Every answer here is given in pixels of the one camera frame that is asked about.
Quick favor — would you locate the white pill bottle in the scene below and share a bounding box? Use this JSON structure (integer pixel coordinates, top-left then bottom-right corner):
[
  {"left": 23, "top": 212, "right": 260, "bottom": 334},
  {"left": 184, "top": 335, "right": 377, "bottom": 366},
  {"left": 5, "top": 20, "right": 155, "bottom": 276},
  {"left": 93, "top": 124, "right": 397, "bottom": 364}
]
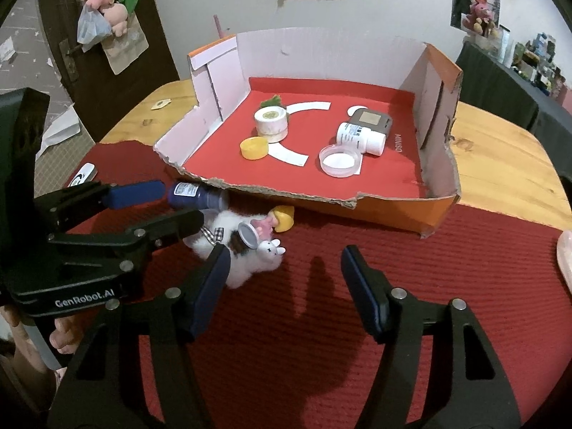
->
[{"left": 336, "top": 122, "right": 386, "bottom": 157}]

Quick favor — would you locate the pink pig plush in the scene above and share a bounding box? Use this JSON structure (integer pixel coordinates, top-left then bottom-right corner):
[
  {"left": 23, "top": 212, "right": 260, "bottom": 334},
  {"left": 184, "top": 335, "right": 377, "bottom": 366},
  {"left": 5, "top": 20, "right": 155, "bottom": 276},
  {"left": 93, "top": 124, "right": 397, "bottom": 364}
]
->
[{"left": 100, "top": 2, "right": 130, "bottom": 36}]

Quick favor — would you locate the small silver-lid jar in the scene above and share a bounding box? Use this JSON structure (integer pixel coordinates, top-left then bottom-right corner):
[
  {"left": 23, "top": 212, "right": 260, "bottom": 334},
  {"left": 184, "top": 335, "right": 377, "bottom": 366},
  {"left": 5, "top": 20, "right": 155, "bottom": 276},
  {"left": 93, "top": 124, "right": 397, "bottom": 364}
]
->
[{"left": 237, "top": 222, "right": 260, "bottom": 250}]

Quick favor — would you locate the small yellow-haired figurine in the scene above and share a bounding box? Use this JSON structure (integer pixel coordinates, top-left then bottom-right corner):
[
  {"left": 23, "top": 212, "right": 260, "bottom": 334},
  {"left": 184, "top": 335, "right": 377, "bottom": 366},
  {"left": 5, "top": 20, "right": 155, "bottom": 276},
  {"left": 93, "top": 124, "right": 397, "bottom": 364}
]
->
[{"left": 255, "top": 204, "right": 296, "bottom": 237}]

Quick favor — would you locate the table with dark cloth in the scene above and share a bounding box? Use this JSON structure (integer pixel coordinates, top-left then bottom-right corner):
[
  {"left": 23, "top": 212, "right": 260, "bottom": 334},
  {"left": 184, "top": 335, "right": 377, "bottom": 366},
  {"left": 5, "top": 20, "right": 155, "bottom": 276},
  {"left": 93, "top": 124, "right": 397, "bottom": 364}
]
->
[{"left": 456, "top": 42, "right": 572, "bottom": 144}]

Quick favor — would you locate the clear plastic bag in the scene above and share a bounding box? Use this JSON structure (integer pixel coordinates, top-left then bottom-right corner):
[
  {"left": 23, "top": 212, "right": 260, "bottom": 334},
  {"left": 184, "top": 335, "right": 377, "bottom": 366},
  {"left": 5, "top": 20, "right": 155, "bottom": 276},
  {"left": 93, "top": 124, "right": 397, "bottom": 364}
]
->
[{"left": 77, "top": 9, "right": 112, "bottom": 45}]

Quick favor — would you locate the yellow bottle cap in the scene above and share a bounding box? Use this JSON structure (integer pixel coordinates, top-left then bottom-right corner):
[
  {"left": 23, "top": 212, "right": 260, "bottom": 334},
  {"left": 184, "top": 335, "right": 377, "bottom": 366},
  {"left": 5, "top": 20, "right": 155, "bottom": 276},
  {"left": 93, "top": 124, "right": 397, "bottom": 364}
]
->
[{"left": 240, "top": 137, "right": 270, "bottom": 161}]

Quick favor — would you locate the orange cardboard box red inside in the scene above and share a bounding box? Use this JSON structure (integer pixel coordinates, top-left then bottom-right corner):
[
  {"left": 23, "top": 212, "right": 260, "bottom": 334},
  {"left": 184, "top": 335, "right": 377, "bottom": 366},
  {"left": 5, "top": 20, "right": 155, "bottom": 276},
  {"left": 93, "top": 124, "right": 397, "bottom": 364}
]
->
[{"left": 153, "top": 27, "right": 463, "bottom": 240}]

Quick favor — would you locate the dark wooden door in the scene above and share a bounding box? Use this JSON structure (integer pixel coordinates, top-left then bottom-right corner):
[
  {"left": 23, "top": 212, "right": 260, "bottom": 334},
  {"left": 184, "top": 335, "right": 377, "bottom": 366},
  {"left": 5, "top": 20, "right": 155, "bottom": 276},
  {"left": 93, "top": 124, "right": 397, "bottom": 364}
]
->
[{"left": 36, "top": 0, "right": 179, "bottom": 141}]

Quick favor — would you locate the white fluffy plush plaid bow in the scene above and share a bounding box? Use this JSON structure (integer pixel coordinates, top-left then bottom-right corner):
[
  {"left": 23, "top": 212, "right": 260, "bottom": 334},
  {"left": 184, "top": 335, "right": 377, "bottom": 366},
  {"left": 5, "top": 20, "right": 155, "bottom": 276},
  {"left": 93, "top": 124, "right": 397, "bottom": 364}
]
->
[{"left": 183, "top": 210, "right": 287, "bottom": 289}]

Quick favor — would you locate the white jar yellow label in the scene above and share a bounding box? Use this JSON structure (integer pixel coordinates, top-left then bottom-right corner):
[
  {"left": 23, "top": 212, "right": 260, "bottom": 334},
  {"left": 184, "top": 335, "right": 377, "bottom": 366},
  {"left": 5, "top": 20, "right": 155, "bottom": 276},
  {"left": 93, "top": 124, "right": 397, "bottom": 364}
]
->
[{"left": 254, "top": 106, "right": 290, "bottom": 140}]

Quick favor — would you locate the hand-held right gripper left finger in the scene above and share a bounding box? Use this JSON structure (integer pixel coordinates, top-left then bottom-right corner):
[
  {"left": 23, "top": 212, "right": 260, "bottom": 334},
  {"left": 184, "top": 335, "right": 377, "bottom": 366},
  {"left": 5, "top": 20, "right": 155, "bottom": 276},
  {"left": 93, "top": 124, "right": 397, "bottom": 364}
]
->
[{"left": 47, "top": 243, "right": 233, "bottom": 429}]

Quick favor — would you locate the white rounded electronic device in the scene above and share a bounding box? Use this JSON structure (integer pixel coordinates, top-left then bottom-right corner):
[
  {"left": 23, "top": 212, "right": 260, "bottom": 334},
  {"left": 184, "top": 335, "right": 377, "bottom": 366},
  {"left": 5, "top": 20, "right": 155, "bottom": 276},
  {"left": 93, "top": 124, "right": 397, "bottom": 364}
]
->
[{"left": 67, "top": 164, "right": 97, "bottom": 187}]

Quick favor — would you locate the pink round dish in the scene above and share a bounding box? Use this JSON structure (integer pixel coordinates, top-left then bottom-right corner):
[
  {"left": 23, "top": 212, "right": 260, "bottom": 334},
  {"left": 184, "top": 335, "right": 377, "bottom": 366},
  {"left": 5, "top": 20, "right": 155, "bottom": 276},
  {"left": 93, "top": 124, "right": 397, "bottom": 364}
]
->
[{"left": 556, "top": 231, "right": 572, "bottom": 296}]

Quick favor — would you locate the brown paper bag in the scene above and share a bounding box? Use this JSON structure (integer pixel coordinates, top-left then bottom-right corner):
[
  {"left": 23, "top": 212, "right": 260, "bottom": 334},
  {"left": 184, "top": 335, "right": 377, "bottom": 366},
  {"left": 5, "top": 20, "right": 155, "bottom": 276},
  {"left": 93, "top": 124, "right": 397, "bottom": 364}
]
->
[{"left": 104, "top": 31, "right": 149, "bottom": 75}]

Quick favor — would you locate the person's left hand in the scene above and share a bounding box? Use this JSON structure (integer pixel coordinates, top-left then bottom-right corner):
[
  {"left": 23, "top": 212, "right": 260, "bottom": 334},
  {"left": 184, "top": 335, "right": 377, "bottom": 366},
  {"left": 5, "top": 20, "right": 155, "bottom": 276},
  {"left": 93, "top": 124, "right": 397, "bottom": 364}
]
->
[{"left": 49, "top": 319, "right": 87, "bottom": 355}]

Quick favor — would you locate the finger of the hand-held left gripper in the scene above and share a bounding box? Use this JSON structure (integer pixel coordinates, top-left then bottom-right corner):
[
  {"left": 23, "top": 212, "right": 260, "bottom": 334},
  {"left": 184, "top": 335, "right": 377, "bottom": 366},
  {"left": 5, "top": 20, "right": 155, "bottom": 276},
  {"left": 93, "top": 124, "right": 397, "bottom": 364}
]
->
[
  {"left": 48, "top": 209, "right": 205, "bottom": 270},
  {"left": 35, "top": 180, "right": 173, "bottom": 233}
]

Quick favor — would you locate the clear round plastic container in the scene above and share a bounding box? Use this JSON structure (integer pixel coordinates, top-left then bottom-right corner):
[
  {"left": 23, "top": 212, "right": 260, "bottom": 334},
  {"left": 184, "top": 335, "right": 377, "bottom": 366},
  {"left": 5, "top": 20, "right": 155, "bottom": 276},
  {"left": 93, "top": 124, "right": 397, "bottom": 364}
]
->
[{"left": 319, "top": 144, "right": 361, "bottom": 178}]

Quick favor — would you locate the row of cosmetics and boxes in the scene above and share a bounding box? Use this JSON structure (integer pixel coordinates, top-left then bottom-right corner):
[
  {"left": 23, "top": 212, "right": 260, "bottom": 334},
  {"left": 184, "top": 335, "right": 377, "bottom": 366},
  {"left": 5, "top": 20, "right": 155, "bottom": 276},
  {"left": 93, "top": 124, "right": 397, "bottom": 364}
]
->
[{"left": 496, "top": 24, "right": 572, "bottom": 99}]

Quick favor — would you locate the grey-brown rounded case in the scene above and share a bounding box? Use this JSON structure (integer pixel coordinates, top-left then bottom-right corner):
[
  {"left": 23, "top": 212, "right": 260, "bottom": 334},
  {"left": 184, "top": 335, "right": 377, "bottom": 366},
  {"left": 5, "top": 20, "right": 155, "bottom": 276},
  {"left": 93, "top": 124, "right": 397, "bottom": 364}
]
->
[{"left": 347, "top": 108, "right": 393, "bottom": 137}]

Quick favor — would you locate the metal door handle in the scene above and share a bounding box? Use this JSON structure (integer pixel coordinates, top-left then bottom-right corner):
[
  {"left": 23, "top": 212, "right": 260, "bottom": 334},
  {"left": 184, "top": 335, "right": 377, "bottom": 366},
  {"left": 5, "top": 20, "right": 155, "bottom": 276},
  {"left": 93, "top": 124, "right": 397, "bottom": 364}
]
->
[{"left": 59, "top": 39, "right": 79, "bottom": 82}]

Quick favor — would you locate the pink rabbit plush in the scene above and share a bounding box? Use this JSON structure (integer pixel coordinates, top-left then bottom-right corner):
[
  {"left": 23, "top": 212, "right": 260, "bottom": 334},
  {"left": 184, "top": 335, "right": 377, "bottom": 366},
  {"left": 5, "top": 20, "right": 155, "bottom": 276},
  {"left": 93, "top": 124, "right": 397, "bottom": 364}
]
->
[{"left": 462, "top": 0, "right": 497, "bottom": 36}]

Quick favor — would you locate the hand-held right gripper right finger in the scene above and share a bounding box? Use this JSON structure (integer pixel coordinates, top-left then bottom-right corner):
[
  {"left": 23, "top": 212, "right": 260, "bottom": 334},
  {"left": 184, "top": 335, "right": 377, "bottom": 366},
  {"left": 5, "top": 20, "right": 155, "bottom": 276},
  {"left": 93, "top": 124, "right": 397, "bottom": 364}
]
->
[{"left": 340, "top": 245, "right": 523, "bottom": 429}]

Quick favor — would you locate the red table mat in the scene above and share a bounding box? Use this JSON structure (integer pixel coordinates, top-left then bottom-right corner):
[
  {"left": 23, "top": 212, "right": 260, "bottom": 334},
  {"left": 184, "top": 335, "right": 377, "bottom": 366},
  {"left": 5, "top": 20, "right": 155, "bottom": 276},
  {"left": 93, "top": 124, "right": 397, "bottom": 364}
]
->
[{"left": 58, "top": 140, "right": 572, "bottom": 429}]

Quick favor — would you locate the dark blue bottle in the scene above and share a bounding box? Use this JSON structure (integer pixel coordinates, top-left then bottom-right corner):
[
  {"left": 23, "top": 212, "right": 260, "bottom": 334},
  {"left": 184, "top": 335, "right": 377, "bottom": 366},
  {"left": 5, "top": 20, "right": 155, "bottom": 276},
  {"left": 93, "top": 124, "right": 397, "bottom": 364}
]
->
[{"left": 167, "top": 182, "right": 230, "bottom": 212}]

